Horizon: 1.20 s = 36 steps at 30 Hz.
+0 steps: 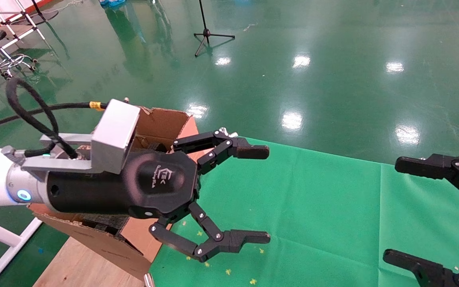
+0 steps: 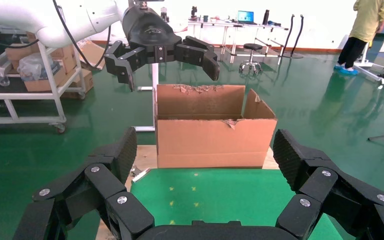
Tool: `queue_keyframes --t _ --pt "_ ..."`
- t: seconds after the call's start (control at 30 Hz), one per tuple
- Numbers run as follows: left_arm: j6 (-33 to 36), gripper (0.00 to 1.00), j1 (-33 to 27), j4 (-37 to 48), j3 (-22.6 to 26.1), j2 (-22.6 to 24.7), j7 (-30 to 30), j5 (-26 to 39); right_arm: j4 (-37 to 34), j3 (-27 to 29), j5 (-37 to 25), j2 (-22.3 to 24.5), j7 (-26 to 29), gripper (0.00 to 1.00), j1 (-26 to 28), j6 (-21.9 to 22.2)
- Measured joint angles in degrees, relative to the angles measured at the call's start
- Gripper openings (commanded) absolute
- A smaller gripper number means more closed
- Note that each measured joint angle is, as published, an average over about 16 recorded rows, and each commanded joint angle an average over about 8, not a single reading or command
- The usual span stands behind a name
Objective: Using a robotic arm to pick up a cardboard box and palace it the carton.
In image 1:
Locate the green table cloth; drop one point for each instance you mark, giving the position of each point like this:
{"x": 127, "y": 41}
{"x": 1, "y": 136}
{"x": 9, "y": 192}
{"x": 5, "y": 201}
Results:
{"x": 313, "y": 207}

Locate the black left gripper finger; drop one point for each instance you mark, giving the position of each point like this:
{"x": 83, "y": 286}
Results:
{"x": 249, "y": 152}
{"x": 245, "y": 238}

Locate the blue plastic item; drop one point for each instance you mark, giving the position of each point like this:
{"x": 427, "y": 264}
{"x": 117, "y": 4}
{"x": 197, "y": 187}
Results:
{"x": 112, "y": 2}

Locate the large open cardboard carton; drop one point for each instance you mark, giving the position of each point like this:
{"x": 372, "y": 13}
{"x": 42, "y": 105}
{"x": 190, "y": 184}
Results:
{"x": 161, "y": 123}

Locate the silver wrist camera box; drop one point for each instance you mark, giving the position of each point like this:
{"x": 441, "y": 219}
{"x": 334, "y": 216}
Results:
{"x": 114, "y": 135}

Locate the black round stand base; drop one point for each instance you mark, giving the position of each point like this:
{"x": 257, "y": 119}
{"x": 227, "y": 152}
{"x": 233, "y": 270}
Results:
{"x": 44, "y": 16}

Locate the black tripod stand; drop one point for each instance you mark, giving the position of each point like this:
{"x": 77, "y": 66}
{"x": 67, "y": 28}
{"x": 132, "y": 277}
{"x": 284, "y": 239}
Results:
{"x": 207, "y": 34}

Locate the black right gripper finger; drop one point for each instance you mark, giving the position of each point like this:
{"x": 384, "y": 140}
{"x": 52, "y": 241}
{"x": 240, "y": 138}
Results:
{"x": 428, "y": 271}
{"x": 444, "y": 165}

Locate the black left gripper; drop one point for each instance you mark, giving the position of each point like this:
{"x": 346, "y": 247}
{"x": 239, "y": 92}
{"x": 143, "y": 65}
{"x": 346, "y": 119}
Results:
{"x": 134, "y": 187}

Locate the white metal rack frame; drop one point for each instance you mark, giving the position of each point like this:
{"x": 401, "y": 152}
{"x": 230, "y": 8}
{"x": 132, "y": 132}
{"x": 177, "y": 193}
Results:
{"x": 14, "y": 38}

